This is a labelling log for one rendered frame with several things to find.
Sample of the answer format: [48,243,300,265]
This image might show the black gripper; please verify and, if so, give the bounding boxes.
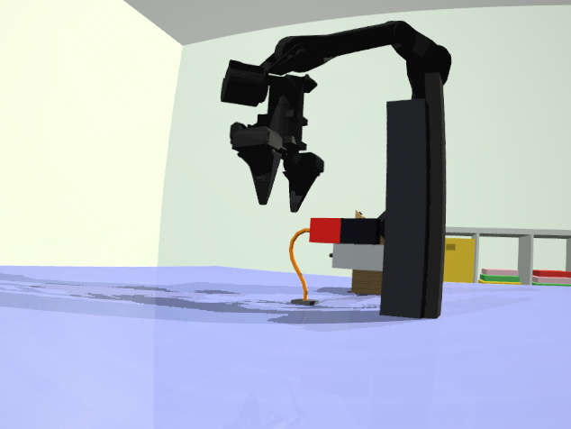
[231,105,325,213]

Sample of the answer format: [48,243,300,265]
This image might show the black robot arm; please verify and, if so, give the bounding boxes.
[221,21,452,110]

